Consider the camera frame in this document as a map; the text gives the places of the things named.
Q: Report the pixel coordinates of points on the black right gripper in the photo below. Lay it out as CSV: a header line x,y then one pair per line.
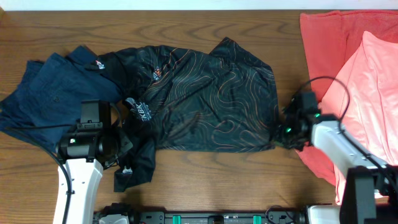
x,y
280,141

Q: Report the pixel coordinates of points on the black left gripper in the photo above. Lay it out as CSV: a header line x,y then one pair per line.
x,y
126,142

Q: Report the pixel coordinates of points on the black orange-patterned jersey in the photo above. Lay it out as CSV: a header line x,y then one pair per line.
x,y
186,100

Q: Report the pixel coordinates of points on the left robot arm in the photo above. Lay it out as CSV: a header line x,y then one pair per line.
x,y
78,182

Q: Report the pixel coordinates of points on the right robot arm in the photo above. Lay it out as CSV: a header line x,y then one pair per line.
x,y
371,183

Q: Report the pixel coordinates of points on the light pink shirt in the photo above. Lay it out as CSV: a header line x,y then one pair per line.
x,y
365,94

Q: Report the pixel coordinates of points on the folded dark blue garment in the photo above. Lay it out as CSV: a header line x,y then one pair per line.
x,y
48,99

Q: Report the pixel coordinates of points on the red shirt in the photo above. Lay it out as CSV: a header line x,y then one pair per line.
x,y
331,38

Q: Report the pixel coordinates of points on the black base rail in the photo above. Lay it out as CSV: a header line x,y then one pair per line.
x,y
202,217

